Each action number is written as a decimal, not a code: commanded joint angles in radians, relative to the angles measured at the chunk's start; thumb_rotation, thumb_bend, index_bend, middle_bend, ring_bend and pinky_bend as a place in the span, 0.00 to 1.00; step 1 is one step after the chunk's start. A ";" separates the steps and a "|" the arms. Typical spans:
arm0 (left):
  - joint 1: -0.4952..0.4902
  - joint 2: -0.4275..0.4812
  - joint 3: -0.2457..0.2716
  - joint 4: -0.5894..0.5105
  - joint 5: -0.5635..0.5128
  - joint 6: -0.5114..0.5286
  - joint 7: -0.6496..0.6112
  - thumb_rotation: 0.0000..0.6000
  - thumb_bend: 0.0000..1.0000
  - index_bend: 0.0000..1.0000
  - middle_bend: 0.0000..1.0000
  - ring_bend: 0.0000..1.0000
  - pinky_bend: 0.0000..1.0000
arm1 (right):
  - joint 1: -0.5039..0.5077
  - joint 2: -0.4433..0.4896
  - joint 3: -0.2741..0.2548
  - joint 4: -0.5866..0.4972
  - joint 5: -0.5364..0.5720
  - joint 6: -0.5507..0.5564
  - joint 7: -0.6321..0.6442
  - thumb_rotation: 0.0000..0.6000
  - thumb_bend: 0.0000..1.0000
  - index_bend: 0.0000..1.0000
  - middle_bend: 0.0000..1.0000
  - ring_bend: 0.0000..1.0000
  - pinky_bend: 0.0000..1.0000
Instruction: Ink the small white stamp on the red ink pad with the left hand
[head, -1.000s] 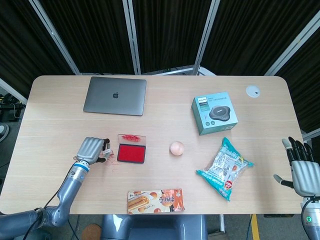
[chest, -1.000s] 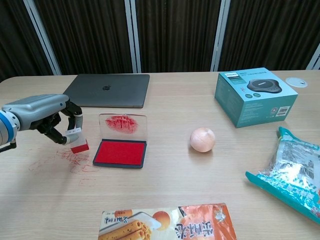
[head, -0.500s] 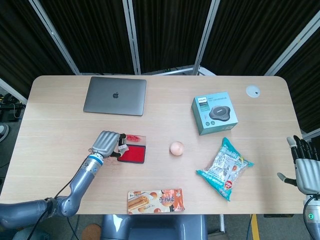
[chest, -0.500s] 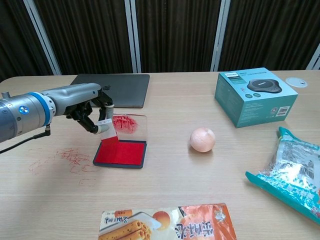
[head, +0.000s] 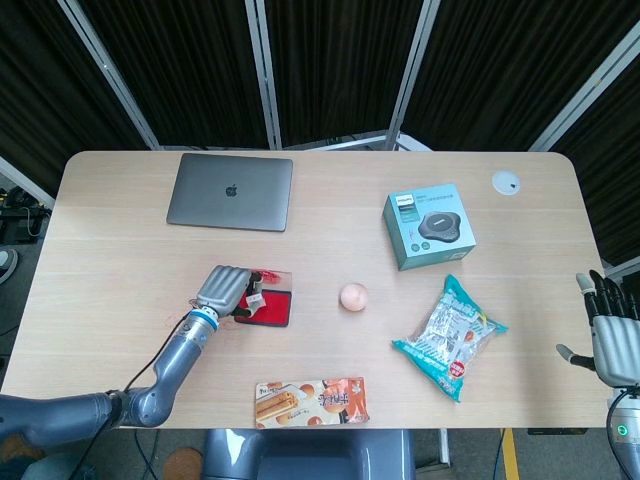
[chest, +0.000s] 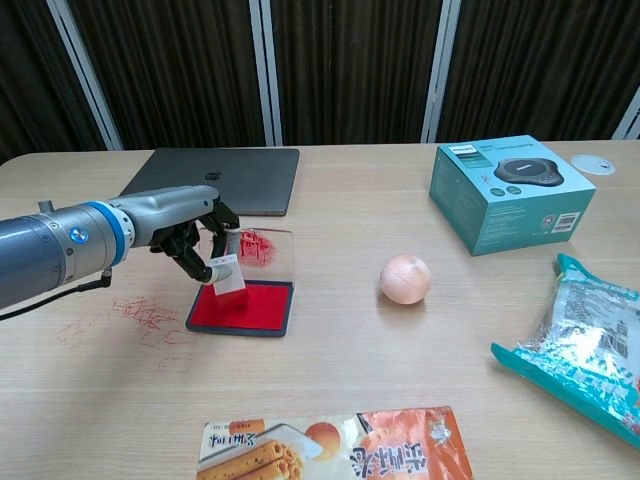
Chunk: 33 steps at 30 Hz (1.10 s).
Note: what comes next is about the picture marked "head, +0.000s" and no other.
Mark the black folding screen panel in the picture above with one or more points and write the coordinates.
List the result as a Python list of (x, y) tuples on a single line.
[(45, 85), (500, 70), (612, 165), (340, 65), (185, 65)]

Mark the red ink pad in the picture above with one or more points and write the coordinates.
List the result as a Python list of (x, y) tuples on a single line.
[(274, 310)]

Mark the orange round floor object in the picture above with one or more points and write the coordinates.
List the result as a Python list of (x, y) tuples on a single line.
[(184, 464)]

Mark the small red stamp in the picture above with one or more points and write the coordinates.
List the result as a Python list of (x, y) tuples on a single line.
[(255, 300)]

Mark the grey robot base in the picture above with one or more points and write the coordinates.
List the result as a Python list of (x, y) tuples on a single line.
[(310, 455)]

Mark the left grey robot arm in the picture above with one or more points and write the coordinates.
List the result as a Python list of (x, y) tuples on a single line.
[(165, 360)]

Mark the teal snack bag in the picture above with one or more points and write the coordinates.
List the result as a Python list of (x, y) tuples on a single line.
[(450, 340)]

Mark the teal speakerphone box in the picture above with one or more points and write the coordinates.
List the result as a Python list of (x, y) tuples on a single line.
[(430, 225)]

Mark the grey closed laptop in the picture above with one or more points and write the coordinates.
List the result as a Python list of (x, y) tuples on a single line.
[(231, 192)]

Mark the pink round ball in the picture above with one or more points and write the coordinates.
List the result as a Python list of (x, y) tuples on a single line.
[(354, 297)]

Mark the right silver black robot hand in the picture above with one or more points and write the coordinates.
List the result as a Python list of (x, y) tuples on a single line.
[(617, 350)]

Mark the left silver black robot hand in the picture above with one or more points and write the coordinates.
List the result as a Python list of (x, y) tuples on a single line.
[(222, 290)]

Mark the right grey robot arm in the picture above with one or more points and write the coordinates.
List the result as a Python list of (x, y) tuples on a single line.
[(625, 435)]

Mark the orange biscuit package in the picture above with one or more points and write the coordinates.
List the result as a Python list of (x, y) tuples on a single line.
[(310, 402)]

